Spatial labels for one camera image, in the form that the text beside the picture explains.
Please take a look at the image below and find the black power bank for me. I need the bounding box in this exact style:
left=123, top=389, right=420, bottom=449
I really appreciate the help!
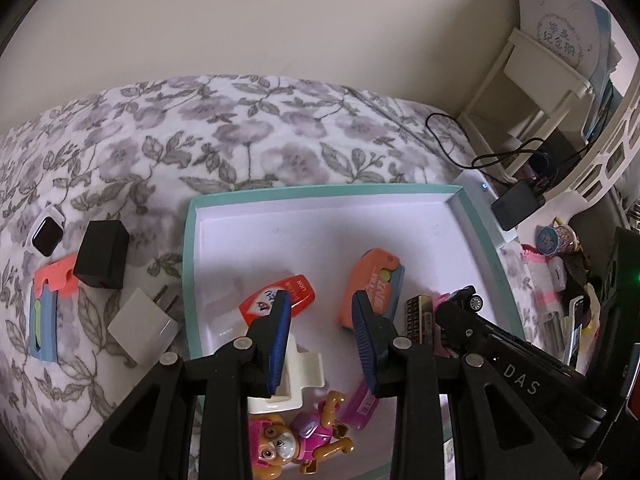
left=491, top=180, right=547, bottom=232

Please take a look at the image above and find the white lattice basket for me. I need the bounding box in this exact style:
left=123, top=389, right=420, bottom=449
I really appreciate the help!
left=570, top=75, right=640, bottom=206

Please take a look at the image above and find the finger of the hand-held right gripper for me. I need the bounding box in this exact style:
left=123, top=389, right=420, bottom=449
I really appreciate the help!
left=435, top=304, right=608, bottom=448

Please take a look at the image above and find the black cable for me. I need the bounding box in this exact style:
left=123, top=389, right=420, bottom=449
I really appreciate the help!
left=425, top=112, right=596, bottom=183

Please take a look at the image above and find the white stool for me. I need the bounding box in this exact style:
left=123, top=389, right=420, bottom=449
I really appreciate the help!
left=457, top=27, right=596, bottom=183

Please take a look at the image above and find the small orange blue utility knife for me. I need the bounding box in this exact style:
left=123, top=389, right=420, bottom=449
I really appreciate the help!
left=339, top=248, right=405, bottom=333

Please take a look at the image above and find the gold harmonica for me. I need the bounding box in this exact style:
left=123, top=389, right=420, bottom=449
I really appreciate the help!
left=402, top=295, right=435, bottom=348

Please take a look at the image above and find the pink wristband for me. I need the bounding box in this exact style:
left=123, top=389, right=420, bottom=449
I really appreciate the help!
left=431, top=292, right=458, bottom=361

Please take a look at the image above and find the pale printed album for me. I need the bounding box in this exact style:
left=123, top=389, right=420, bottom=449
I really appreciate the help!
left=515, top=0, right=613, bottom=86

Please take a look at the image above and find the pink toy dog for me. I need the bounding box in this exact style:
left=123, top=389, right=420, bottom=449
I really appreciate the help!
left=249, top=390, right=355, bottom=476

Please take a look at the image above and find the floral printed blanket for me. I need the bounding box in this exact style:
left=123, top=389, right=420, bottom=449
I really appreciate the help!
left=0, top=74, right=556, bottom=480

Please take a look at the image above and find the white smartwatch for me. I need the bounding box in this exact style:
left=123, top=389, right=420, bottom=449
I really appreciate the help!
left=27, top=204, right=66, bottom=257

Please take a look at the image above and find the round cartoon badge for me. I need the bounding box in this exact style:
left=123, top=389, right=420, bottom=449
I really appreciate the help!
left=535, top=225, right=576, bottom=256

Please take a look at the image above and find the white flat device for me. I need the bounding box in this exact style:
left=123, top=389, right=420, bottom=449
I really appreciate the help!
left=450, top=170, right=518, bottom=251

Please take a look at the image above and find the teal-rimmed white box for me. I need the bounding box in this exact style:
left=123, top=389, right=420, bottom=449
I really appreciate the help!
left=182, top=183, right=527, bottom=480

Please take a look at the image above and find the pink translucent small packet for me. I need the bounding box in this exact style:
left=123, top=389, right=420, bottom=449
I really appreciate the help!
left=350, top=377, right=382, bottom=431

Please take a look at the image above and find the white charger plug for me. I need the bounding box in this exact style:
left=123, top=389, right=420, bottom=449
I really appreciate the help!
left=107, top=285, right=183, bottom=365

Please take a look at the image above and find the black toy car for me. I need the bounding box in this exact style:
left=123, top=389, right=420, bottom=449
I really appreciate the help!
left=442, top=285, right=485, bottom=313

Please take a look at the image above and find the pink lace accessory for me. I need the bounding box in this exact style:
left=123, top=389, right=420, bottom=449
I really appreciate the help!
left=522, top=245, right=561, bottom=321

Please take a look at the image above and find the large orange blue utility knife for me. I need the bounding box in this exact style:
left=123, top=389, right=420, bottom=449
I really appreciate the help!
left=27, top=253, right=81, bottom=362

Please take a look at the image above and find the black charger block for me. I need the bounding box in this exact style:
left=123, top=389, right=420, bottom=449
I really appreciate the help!
left=73, top=220, right=131, bottom=291

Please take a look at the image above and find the cream hair claw clip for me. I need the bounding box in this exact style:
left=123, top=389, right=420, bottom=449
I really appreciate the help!
left=248, top=342, right=326, bottom=413

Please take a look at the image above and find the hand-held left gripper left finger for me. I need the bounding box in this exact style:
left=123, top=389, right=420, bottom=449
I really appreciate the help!
left=60, top=289, right=293, bottom=480

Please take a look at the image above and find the orange white bottle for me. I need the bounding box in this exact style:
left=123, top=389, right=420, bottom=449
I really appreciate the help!
left=207, top=274, right=317, bottom=338

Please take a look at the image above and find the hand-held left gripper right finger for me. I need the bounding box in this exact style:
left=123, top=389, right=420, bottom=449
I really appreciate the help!
left=351, top=290, right=571, bottom=480

